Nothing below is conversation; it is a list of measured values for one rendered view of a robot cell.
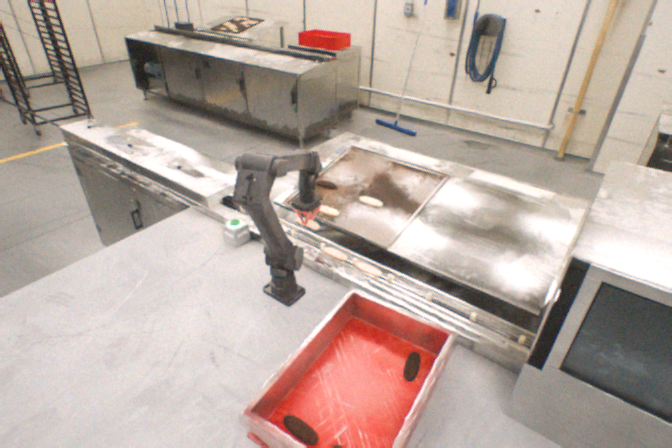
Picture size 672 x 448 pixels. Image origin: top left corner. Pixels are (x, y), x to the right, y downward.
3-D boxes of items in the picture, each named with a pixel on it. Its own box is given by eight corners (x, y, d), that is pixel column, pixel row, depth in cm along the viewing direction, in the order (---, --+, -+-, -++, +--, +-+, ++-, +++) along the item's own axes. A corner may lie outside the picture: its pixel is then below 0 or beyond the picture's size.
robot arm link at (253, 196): (219, 194, 91) (261, 201, 89) (239, 146, 97) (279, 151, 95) (268, 269, 130) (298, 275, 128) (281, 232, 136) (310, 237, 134)
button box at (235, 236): (223, 248, 157) (220, 224, 151) (239, 238, 163) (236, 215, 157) (238, 256, 153) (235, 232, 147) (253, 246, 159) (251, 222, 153)
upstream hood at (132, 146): (63, 139, 229) (58, 124, 224) (95, 130, 241) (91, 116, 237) (209, 212, 168) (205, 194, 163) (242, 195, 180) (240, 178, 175)
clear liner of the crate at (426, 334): (239, 438, 92) (234, 412, 87) (349, 307, 127) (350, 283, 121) (371, 533, 77) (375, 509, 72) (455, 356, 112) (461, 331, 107)
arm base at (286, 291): (261, 291, 133) (289, 307, 127) (259, 272, 128) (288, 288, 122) (279, 277, 139) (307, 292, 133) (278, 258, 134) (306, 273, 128)
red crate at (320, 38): (297, 45, 468) (297, 32, 461) (315, 40, 494) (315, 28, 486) (334, 50, 446) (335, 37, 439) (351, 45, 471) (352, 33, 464)
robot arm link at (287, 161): (233, 176, 97) (276, 182, 95) (235, 151, 96) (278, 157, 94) (293, 164, 138) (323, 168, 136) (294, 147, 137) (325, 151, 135)
